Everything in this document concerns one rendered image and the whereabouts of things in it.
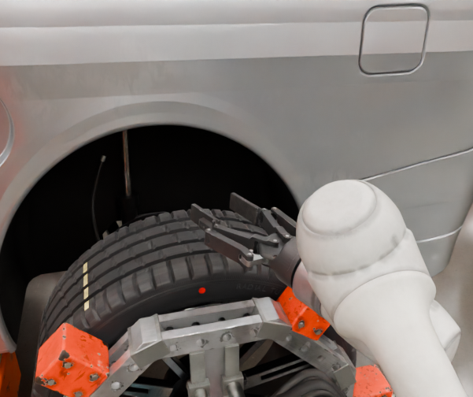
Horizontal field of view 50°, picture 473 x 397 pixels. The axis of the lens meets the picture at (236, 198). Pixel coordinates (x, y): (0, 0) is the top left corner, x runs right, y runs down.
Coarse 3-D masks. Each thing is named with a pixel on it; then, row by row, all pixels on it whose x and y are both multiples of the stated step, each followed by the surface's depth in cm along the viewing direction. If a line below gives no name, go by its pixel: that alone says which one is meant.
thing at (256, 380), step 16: (208, 304) 89; (240, 352) 100; (272, 352) 128; (288, 352) 121; (176, 368) 96; (256, 368) 104; (272, 368) 103; (288, 368) 105; (304, 368) 106; (144, 384) 96; (160, 384) 98; (176, 384) 98; (256, 384) 104; (272, 384) 123
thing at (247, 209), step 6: (234, 192) 89; (234, 198) 88; (240, 198) 87; (234, 204) 88; (240, 204) 87; (246, 204) 86; (252, 204) 85; (234, 210) 89; (240, 210) 87; (246, 210) 86; (252, 210) 85; (258, 210) 84; (246, 216) 86; (252, 216) 85; (258, 216) 85; (252, 222) 85
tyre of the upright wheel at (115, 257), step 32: (160, 224) 100; (192, 224) 98; (224, 224) 100; (256, 224) 106; (96, 256) 98; (128, 256) 92; (160, 256) 90; (192, 256) 89; (224, 256) 89; (64, 288) 98; (96, 288) 89; (128, 288) 84; (160, 288) 84; (192, 288) 86; (224, 288) 88; (256, 288) 90; (64, 320) 90; (96, 320) 84; (128, 320) 86; (352, 352) 104; (32, 384) 93
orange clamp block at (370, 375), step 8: (360, 368) 104; (368, 368) 104; (376, 368) 104; (360, 376) 103; (368, 376) 103; (376, 376) 103; (360, 384) 101; (368, 384) 101; (376, 384) 101; (384, 384) 101; (360, 392) 99; (368, 392) 99; (376, 392) 99; (384, 392) 99; (392, 392) 100
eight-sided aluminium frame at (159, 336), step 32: (160, 320) 83; (192, 320) 84; (224, 320) 86; (256, 320) 83; (288, 320) 85; (128, 352) 79; (160, 352) 79; (320, 352) 89; (128, 384) 81; (352, 384) 95
